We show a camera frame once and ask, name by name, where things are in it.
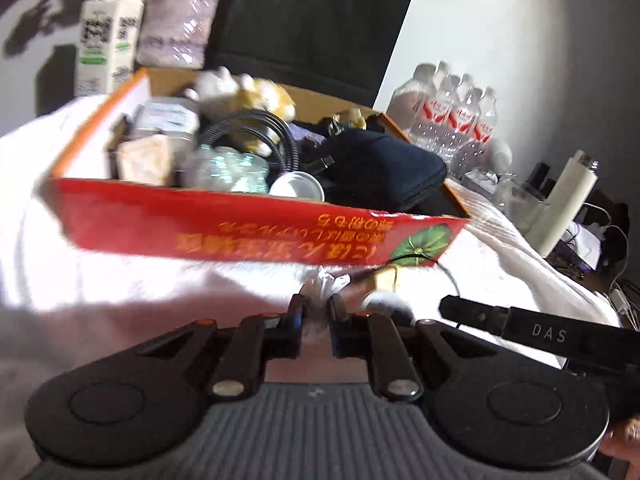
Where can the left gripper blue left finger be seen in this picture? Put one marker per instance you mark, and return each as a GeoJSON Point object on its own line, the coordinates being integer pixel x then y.
{"type": "Point", "coordinates": [244, 351]}

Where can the white plastic container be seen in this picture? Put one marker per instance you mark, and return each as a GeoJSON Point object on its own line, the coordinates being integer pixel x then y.
{"type": "Point", "coordinates": [176, 118]}

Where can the black paper bag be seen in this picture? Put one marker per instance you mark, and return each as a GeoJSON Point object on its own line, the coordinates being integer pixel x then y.
{"type": "Point", "coordinates": [336, 47]}

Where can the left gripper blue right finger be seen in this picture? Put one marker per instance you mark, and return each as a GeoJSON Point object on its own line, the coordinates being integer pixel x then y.
{"type": "Point", "coordinates": [375, 339]}

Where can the water bottle pack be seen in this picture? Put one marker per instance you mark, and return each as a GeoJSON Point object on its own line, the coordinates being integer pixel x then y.
{"type": "Point", "coordinates": [446, 115]}

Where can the orange cardboard box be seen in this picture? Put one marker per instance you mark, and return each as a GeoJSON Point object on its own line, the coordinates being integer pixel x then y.
{"type": "Point", "coordinates": [100, 213]}

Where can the small colourful figurine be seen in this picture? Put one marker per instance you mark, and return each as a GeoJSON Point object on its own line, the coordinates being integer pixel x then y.
{"type": "Point", "coordinates": [347, 119]}

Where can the clear glass cup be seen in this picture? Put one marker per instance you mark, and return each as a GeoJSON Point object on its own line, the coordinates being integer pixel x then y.
{"type": "Point", "coordinates": [520, 203]}

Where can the navy zip pouch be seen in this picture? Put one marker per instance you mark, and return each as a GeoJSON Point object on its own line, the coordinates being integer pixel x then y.
{"type": "Point", "coordinates": [373, 170]}

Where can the iridescent wrapper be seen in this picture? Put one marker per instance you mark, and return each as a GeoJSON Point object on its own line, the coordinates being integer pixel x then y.
{"type": "Point", "coordinates": [224, 170]}

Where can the purple textured vase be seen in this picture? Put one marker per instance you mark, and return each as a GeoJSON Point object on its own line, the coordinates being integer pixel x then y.
{"type": "Point", "coordinates": [175, 33]}

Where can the yellow white plush toy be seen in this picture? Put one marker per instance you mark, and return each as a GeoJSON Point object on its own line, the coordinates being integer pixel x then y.
{"type": "Point", "coordinates": [218, 94]}

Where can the white purple tissue box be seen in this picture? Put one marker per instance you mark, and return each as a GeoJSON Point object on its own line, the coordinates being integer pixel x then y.
{"type": "Point", "coordinates": [580, 248]}

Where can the small white round cap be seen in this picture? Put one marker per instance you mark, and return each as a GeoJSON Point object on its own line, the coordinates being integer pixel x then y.
{"type": "Point", "coordinates": [390, 305]}

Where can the white green milk carton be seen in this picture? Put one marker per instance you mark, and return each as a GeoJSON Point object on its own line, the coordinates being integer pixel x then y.
{"type": "Point", "coordinates": [109, 31]}

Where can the white round speaker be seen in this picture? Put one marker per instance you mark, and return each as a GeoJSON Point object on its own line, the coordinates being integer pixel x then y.
{"type": "Point", "coordinates": [499, 156]}

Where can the small white round tin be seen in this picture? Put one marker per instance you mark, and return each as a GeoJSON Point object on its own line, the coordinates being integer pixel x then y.
{"type": "Point", "coordinates": [297, 184]}

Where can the white thermos bottle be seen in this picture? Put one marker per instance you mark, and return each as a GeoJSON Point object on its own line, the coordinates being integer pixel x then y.
{"type": "Point", "coordinates": [569, 193]}

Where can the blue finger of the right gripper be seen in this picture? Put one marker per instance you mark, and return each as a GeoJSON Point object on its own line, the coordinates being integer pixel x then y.
{"type": "Point", "coordinates": [470, 313]}

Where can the small yellow white box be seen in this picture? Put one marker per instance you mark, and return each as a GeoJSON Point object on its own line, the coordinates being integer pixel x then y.
{"type": "Point", "coordinates": [147, 160]}

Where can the person right hand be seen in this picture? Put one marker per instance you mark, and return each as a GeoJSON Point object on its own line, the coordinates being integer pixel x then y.
{"type": "Point", "coordinates": [623, 442]}

